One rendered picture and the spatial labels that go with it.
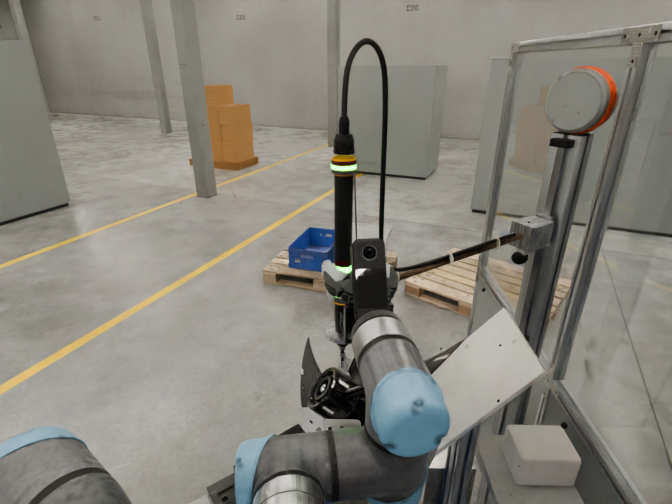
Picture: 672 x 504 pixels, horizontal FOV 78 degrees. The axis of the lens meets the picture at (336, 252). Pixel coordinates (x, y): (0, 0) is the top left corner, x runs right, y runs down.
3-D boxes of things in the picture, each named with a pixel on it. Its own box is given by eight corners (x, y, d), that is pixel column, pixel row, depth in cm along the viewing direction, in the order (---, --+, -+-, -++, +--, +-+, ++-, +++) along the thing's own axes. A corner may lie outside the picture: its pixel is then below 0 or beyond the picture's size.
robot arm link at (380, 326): (357, 336, 48) (425, 330, 49) (350, 315, 52) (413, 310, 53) (356, 387, 51) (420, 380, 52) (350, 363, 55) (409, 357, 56)
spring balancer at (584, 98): (551, 129, 116) (536, 131, 113) (564, 66, 110) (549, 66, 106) (612, 136, 104) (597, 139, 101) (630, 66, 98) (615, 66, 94)
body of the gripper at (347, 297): (337, 321, 67) (350, 372, 56) (337, 273, 63) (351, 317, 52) (383, 318, 68) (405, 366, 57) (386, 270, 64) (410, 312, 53)
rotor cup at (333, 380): (342, 407, 117) (306, 383, 114) (377, 377, 112) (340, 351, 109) (341, 451, 104) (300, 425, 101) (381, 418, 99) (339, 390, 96)
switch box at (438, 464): (467, 516, 136) (476, 469, 127) (421, 515, 137) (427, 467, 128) (460, 490, 144) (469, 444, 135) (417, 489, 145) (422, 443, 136)
